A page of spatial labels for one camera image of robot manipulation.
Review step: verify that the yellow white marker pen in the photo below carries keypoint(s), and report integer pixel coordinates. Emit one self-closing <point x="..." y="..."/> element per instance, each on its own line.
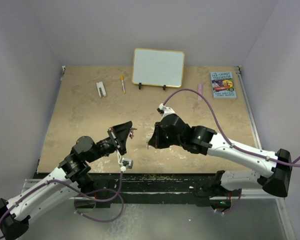
<point x="123" y="84"/>

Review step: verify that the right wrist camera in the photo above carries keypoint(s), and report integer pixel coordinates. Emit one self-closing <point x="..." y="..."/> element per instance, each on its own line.
<point x="164" y="110"/>

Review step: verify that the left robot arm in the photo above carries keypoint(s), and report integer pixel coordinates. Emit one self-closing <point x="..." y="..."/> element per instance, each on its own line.
<point x="71" y="176"/>

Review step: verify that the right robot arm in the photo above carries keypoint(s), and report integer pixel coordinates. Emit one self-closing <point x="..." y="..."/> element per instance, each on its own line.
<point x="271" y="169"/>

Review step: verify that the blue paperback book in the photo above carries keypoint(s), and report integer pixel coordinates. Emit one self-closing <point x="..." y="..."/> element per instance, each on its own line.
<point x="223" y="84"/>

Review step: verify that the white eraser block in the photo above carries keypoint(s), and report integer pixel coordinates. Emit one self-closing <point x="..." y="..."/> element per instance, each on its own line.
<point x="101" y="89"/>

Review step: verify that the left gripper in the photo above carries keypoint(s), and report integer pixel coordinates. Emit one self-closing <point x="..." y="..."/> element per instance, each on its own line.
<point x="119" y="133"/>

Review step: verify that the small whiteboard on stand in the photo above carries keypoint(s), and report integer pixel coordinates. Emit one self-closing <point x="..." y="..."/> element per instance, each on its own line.
<point x="158" y="68"/>

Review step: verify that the pink highlighter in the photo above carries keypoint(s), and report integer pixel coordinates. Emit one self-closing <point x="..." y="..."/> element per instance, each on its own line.
<point x="200" y="91"/>

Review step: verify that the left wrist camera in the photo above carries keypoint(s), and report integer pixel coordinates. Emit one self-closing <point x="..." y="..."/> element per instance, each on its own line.
<point x="124" y="163"/>

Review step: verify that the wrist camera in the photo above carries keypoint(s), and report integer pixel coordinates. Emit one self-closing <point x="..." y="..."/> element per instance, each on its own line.
<point x="164" y="110"/>
<point x="124" y="163"/>

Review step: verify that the keyring with tagged keys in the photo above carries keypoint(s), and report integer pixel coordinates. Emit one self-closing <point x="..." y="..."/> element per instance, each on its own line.
<point x="131" y="132"/>

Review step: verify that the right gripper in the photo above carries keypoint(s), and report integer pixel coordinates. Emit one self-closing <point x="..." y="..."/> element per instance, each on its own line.
<point x="156" y="140"/>

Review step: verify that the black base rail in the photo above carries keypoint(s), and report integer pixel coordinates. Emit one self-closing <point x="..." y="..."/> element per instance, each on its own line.
<point x="199" y="189"/>

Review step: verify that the aluminium frame rail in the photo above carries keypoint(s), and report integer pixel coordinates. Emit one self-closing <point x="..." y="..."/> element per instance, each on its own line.
<point x="252" y="125"/>

